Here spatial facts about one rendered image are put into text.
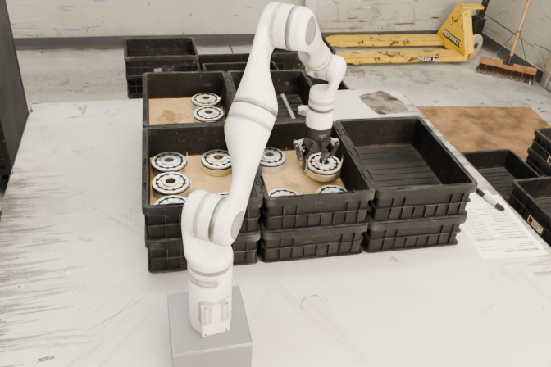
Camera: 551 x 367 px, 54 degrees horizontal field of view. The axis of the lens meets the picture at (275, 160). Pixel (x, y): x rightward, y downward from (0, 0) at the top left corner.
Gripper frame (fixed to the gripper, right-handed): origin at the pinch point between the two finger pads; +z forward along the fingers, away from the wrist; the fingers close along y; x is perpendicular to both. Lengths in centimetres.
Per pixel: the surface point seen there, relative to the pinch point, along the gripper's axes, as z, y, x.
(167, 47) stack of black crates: 36, -38, 183
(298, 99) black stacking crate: 6, 9, 53
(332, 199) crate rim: -3.5, -0.8, -21.0
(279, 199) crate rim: -4.7, -14.9, -20.9
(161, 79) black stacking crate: -2, -42, 57
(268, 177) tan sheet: 5.4, -12.6, 2.9
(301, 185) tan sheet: 5.4, -3.7, -2.2
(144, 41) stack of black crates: 32, -51, 183
